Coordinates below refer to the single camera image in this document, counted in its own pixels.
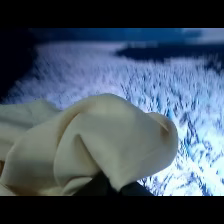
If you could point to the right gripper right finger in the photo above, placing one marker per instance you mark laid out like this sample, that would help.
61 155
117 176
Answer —
135 190

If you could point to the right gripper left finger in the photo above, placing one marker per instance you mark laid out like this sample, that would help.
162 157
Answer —
96 186

